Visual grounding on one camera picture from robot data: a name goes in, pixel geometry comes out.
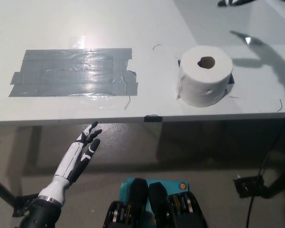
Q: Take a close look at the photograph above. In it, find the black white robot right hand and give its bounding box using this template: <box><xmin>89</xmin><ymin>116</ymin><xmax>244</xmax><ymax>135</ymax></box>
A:
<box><xmin>217</xmin><ymin>0</ymin><xmax>255</xmax><ymax>7</ymax></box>

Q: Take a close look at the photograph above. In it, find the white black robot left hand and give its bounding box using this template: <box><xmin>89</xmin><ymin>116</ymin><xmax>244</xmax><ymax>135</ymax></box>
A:
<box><xmin>38</xmin><ymin>121</ymin><xmax>103</xmax><ymax>206</ymax></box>

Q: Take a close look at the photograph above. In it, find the white toilet paper roll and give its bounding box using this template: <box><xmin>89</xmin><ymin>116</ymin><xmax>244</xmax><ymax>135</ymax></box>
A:
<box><xmin>176</xmin><ymin>46</ymin><xmax>234</xmax><ymax>107</ymax></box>

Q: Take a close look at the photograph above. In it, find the black teal robot torso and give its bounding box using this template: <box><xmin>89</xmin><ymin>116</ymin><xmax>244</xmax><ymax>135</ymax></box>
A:
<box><xmin>103</xmin><ymin>178</ymin><xmax>207</xmax><ymax>228</ymax></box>

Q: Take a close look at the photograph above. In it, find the grey table leg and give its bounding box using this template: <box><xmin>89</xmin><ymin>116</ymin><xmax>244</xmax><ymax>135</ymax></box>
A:
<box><xmin>27</xmin><ymin>125</ymin><xmax>43</xmax><ymax>171</ymax></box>

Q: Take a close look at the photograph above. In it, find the black floor tape piece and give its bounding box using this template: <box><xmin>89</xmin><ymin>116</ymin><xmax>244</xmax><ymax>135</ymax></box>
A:
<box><xmin>12</xmin><ymin>193</ymin><xmax>40</xmax><ymax>218</ymax></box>
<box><xmin>232</xmin><ymin>175</ymin><xmax>265</xmax><ymax>199</ymax></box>

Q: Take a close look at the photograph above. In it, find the black diagonal stand leg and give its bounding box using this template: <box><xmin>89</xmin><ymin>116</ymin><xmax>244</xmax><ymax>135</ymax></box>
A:
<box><xmin>262</xmin><ymin>163</ymin><xmax>285</xmax><ymax>199</ymax></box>
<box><xmin>0</xmin><ymin>174</ymin><xmax>19</xmax><ymax>209</ymax></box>

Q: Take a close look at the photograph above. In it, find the black tape patch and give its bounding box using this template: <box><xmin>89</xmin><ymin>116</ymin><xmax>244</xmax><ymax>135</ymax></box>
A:
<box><xmin>177</xmin><ymin>59</ymin><xmax>236</xmax><ymax>95</ymax></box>

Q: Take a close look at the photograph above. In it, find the small black tape strip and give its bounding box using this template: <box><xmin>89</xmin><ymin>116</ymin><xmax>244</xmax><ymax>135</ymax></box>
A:
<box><xmin>143</xmin><ymin>114</ymin><xmax>163</xmax><ymax>123</ymax></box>

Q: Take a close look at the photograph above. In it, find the grey duct tape patch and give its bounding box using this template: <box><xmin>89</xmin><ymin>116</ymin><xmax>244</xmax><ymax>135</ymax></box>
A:
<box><xmin>8</xmin><ymin>48</ymin><xmax>139</xmax><ymax>97</ymax></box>

